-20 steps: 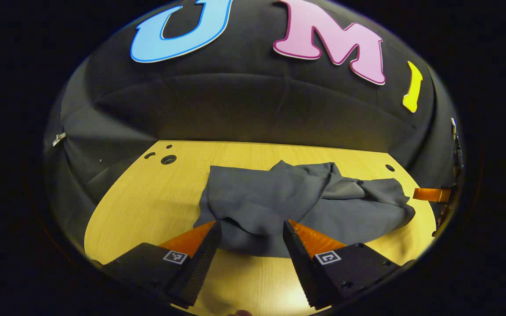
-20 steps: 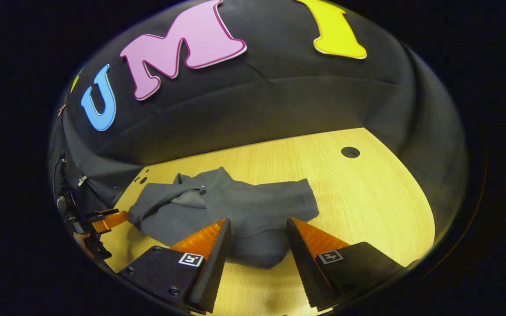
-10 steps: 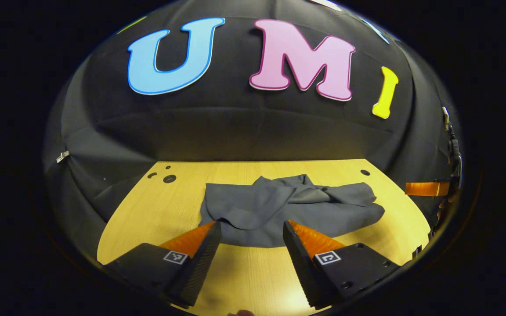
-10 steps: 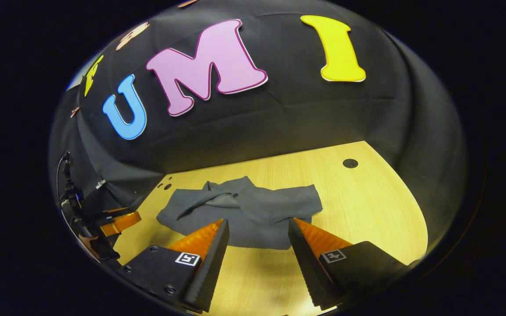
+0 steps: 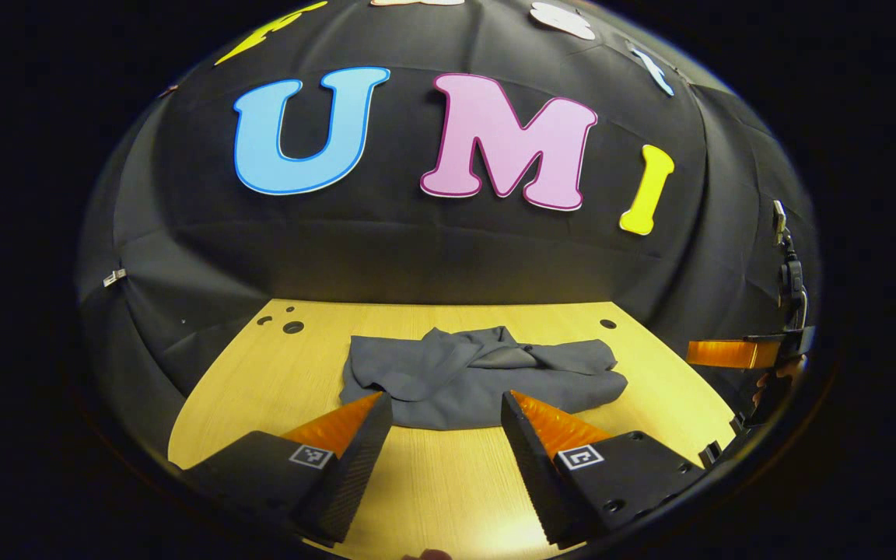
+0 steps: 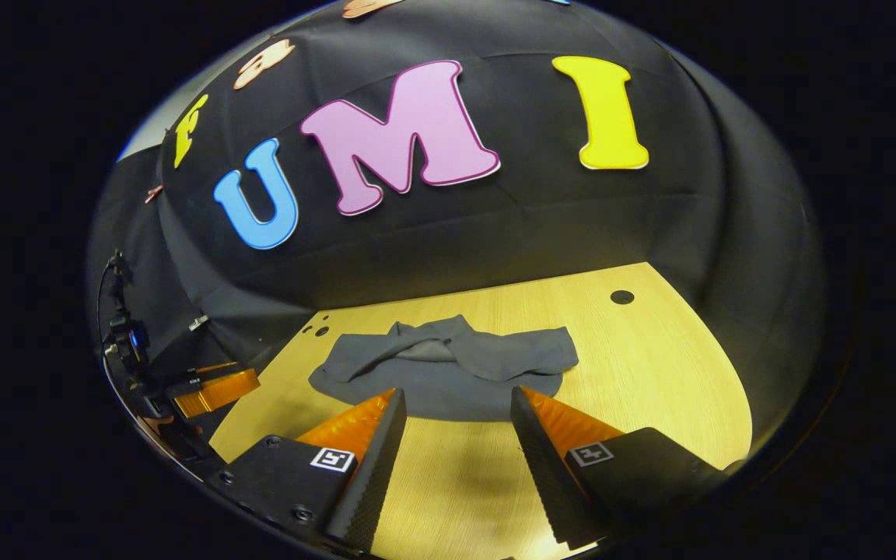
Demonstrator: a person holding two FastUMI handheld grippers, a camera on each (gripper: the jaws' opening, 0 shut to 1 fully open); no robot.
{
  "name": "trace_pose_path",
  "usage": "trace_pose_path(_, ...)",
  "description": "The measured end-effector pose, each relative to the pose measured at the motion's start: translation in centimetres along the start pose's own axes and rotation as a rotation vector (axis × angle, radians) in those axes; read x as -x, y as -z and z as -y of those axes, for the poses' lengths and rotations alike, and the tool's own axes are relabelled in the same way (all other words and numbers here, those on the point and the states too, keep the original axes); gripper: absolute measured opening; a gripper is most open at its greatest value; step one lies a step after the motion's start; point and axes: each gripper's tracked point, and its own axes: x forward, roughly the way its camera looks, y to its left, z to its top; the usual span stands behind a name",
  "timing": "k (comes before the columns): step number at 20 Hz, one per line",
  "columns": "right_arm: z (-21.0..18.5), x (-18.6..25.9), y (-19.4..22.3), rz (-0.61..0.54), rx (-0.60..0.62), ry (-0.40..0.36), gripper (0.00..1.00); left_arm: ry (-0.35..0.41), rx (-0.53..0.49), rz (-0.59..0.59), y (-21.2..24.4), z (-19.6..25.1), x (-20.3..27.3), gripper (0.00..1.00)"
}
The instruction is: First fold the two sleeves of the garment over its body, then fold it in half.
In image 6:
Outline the grey button shirt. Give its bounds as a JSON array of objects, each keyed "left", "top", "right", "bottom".
[{"left": 308, "top": 314, "right": 579, "bottom": 423}]

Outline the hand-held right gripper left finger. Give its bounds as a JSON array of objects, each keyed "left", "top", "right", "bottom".
[{"left": 219, "top": 387, "right": 408, "bottom": 555}]

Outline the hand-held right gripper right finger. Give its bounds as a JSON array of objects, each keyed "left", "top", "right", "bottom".
[{"left": 510, "top": 385, "right": 729, "bottom": 549}]

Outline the black backdrop cloth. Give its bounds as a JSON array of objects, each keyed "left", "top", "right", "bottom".
[{"left": 86, "top": 0, "right": 826, "bottom": 467}]

